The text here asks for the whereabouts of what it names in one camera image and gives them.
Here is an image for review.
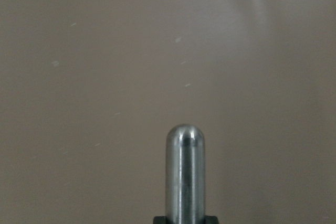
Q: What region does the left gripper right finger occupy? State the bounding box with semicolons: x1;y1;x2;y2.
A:
205;216;218;224

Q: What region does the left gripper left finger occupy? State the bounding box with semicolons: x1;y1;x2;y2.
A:
153;216;166;224

